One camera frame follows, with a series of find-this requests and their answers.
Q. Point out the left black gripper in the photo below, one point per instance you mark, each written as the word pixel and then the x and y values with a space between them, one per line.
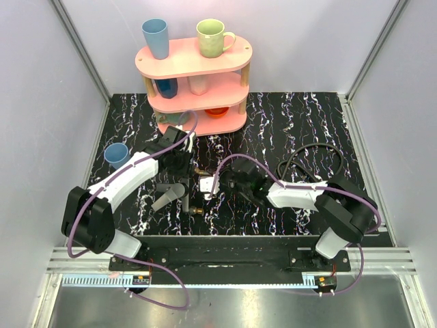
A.
pixel 186 190

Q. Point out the teal green mug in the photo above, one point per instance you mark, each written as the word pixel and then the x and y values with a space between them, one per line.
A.
pixel 171 118

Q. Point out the orange bowl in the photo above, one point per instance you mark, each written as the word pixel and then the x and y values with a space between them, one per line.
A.
pixel 217 112

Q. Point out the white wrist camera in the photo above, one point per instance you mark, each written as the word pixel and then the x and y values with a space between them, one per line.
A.
pixel 208 186
pixel 189 142

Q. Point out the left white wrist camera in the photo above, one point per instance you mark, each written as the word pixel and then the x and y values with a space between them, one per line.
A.
pixel 189 142

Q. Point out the light green mug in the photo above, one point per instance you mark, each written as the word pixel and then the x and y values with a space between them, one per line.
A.
pixel 212 38

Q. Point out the black marble pattern mat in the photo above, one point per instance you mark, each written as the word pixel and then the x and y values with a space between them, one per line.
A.
pixel 350 214

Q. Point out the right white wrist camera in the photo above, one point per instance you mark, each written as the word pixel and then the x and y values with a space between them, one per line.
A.
pixel 208 186

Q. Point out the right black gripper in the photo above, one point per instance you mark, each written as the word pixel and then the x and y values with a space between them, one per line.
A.
pixel 223 171

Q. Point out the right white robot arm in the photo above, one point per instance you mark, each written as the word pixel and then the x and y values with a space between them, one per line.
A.
pixel 347 210

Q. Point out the pale pink cup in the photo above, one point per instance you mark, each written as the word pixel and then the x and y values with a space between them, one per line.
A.
pixel 198 84

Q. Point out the grey faucet valve fitting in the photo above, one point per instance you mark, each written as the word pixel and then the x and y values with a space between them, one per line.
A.
pixel 179 191

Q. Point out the pink three-tier shelf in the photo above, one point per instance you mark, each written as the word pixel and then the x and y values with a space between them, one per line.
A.
pixel 228 82

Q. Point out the tall light blue cup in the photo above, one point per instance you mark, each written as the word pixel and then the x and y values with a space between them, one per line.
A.
pixel 156 35

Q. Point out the light blue floor cup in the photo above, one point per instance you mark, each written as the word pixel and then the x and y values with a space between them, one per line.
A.
pixel 117 155

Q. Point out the dark blue cup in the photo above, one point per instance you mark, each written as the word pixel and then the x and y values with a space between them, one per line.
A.
pixel 167 88

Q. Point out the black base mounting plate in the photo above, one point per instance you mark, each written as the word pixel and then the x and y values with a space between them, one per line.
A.
pixel 288 253

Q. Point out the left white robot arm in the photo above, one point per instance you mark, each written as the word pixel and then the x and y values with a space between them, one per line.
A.
pixel 88 217

